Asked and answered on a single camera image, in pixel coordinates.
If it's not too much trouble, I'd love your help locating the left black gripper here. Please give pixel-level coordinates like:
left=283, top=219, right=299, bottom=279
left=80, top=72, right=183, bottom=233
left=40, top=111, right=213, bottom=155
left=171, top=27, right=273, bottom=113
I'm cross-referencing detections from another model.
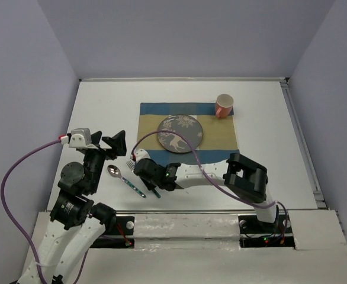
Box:
left=84, top=129, right=127, bottom=192

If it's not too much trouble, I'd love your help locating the fork with teal handle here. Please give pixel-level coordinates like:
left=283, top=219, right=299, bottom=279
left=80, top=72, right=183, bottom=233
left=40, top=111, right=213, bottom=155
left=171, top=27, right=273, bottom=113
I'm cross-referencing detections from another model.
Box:
left=126, top=158, right=161, bottom=198

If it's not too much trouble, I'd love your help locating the spoon with teal handle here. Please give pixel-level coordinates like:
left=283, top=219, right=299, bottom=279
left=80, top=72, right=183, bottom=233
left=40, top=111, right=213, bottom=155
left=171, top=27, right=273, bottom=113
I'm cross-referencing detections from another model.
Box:
left=107, top=164, right=146, bottom=198

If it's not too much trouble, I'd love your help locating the grey reindeer plate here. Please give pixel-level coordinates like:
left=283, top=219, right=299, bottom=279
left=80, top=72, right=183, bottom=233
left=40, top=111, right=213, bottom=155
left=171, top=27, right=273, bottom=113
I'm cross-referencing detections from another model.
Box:
left=158, top=114, right=204, bottom=154

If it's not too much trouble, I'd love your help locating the blue and tan placemat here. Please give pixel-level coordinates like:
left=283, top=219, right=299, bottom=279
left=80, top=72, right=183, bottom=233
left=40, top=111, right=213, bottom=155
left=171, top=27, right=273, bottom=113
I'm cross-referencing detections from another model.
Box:
left=137, top=102, right=239, bottom=166

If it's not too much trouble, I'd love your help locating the pink mug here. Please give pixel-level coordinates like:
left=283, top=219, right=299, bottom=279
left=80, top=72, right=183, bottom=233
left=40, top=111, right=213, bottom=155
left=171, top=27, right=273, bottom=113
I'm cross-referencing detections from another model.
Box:
left=216, top=94, right=234, bottom=118

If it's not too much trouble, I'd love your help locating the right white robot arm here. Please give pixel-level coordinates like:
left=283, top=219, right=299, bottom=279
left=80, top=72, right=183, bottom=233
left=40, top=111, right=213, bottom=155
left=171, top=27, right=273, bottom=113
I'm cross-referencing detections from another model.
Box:
left=131, top=149, right=278, bottom=232

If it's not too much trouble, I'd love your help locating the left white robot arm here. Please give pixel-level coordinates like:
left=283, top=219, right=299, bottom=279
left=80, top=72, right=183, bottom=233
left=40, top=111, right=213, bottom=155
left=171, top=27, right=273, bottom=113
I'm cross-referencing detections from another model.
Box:
left=17, top=128, right=127, bottom=283

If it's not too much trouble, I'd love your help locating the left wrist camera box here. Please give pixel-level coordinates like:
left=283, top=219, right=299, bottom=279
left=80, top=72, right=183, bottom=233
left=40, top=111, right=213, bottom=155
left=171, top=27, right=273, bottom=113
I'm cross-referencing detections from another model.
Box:
left=69, top=128, right=92, bottom=149

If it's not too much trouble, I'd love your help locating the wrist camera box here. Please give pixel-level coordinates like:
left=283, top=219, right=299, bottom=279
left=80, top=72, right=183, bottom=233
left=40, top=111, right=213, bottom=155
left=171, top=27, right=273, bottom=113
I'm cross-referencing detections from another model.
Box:
left=69, top=128, right=92, bottom=149
left=131, top=149, right=150, bottom=163

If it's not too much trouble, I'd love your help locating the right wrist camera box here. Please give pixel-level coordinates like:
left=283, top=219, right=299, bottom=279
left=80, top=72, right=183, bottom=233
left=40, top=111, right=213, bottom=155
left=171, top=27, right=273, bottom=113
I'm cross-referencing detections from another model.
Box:
left=131, top=149, right=150, bottom=163

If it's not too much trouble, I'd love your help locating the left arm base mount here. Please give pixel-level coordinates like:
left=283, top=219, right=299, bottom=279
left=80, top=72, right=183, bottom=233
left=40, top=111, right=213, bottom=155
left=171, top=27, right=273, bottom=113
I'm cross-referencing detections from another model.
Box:
left=91, top=214, right=135, bottom=249

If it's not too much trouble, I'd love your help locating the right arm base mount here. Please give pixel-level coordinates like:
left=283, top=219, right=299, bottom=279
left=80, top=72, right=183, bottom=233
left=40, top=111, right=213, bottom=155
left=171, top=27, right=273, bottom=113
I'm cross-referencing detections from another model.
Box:
left=239, top=214, right=295, bottom=249

